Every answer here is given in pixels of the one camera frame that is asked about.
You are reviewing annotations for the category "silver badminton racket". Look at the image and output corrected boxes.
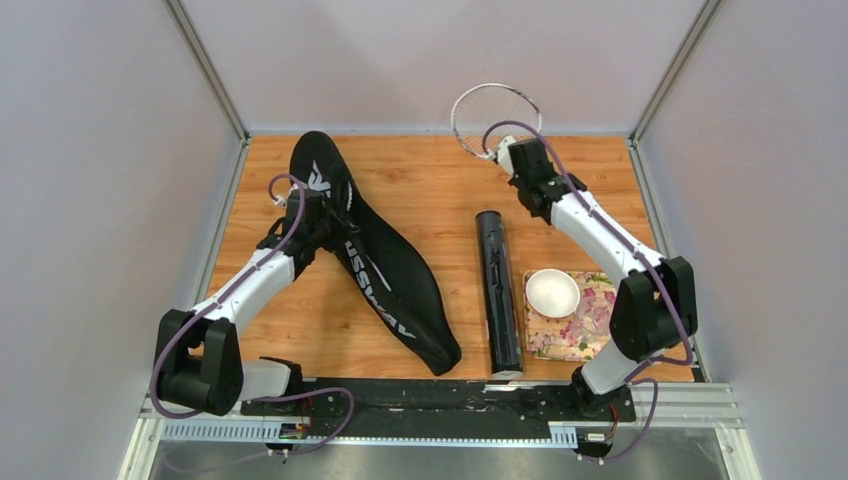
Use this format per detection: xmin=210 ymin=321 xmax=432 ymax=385
xmin=450 ymin=83 xmax=542 ymax=160

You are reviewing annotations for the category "black Crossway racket bag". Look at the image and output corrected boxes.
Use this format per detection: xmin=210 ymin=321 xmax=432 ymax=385
xmin=289 ymin=131 xmax=462 ymax=376

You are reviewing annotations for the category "black shuttlecock tube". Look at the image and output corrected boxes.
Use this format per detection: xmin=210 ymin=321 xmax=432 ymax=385
xmin=475 ymin=210 xmax=524 ymax=381

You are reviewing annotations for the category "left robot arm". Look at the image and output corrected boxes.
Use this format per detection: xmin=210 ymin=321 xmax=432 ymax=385
xmin=149 ymin=191 xmax=356 ymax=419

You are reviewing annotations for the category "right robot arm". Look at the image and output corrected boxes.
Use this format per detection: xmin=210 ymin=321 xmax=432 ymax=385
xmin=497 ymin=138 xmax=698 ymax=419

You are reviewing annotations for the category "white bowl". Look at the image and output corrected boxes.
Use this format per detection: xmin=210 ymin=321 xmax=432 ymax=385
xmin=524 ymin=269 xmax=581 ymax=318

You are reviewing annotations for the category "clear glass cup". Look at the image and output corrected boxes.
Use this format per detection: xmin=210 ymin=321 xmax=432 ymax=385
xmin=577 ymin=289 xmax=616 ymax=335

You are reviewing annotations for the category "floral tray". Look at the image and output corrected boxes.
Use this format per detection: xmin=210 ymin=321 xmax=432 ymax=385
xmin=522 ymin=270 xmax=616 ymax=362

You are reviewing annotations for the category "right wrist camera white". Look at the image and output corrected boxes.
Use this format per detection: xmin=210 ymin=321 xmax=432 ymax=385
xmin=496 ymin=135 xmax=517 ymax=176

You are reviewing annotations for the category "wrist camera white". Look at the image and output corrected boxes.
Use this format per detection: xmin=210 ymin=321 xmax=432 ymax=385
xmin=272 ymin=184 xmax=300 ymax=208
xmin=496 ymin=135 xmax=517 ymax=176

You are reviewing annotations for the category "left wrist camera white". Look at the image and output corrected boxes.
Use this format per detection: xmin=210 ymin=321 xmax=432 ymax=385
xmin=272 ymin=184 xmax=300 ymax=208

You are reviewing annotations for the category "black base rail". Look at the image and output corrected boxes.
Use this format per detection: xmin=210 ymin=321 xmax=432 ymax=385
xmin=240 ymin=377 xmax=636 ymax=440

